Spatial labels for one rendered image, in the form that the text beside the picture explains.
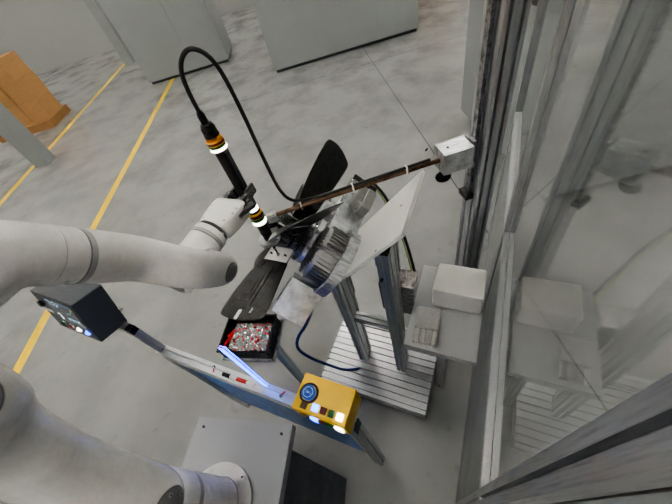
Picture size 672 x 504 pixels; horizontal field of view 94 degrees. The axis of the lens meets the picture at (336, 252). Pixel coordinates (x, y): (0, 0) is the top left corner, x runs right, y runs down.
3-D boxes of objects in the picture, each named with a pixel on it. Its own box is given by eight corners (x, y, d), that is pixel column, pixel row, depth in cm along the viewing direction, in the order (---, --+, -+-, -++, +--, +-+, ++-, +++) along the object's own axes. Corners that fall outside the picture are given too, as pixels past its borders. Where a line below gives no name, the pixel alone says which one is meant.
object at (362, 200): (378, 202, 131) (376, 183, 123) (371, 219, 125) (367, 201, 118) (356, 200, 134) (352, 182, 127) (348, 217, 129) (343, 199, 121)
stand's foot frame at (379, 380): (440, 341, 196) (440, 335, 191) (425, 418, 171) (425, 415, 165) (348, 318, 221) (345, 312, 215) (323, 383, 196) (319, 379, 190)
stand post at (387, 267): (408, 362, 192) (394, 235, 107) (405, 377, 188) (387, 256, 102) (401, 360, 194) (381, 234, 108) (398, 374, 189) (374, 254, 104)
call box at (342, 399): (362, 400, 93) (356, 389, 85) (351, 437, 88) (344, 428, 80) (314, 383, 99) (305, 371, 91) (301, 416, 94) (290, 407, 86)
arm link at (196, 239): (216, 235, 73) (183, 226, 75) (181, 282, 66) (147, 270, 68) (228, 256, 80) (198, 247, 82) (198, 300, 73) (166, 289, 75)
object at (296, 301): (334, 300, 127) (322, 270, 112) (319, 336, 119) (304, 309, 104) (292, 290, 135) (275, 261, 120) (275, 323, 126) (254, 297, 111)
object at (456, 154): (464, 155, 101) (467, 131, 95) (476, 167, 96) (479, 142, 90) (433, 166, 101) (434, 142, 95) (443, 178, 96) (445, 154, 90)
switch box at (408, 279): (419, 298, 149) (418, 271, 133) (414, 315, 144) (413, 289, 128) (388, 292, 155) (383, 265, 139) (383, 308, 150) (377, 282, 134)
